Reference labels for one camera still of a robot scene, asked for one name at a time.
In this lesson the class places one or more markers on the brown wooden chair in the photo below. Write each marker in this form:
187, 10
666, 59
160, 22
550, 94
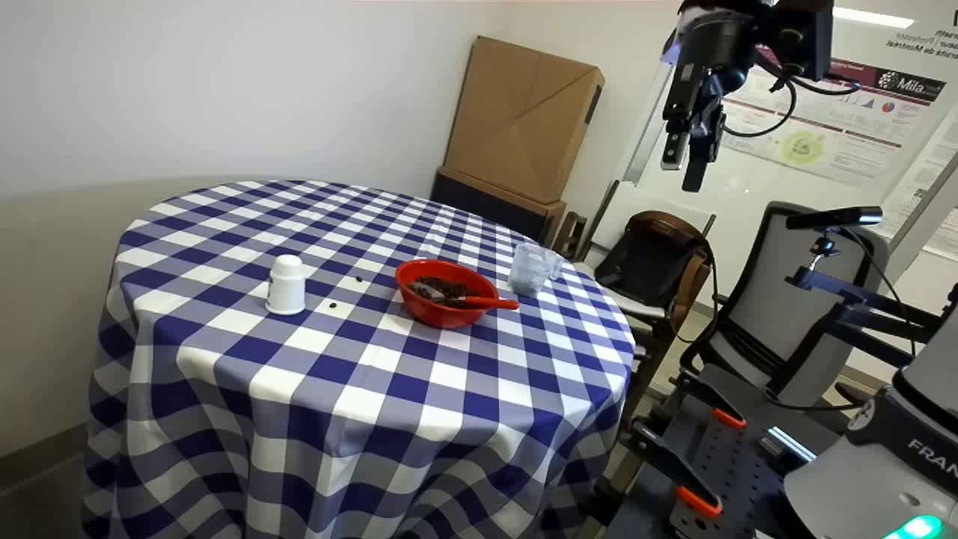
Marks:
690, 285

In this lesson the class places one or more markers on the small wooden frame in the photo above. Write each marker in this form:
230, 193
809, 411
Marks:
573, 235

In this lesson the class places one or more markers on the printed wall poster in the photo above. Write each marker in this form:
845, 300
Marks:
847, 130

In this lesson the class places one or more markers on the grey mesh office chair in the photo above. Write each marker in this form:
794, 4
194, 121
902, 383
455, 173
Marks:
779, 309

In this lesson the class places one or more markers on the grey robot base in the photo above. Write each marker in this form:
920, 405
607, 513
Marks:
857, 489

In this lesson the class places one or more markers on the black stereo camera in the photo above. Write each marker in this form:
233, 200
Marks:
833, 217

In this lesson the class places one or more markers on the clear plastic measuring jug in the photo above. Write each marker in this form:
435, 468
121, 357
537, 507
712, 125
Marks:
526, 271

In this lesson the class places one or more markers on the blue black articulated mount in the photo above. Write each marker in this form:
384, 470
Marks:
847, 290

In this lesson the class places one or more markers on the black bag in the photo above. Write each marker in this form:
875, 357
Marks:
646, 262

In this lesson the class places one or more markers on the large flat cardboard box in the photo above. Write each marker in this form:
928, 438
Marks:
519, 121

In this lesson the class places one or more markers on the small white cup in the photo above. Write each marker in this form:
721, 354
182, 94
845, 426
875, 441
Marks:
285, 287

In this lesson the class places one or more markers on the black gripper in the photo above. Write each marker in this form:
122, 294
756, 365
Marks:
709, 49

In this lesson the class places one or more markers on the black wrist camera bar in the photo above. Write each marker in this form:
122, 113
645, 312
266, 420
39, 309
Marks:
802, 38

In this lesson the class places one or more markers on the blue white checkered tablecloth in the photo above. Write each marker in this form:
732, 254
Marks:
347, 398

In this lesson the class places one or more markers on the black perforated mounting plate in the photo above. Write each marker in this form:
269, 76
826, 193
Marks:
742, 468

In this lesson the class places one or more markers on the red plastic bowl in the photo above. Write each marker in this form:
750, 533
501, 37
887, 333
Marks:
437, 312

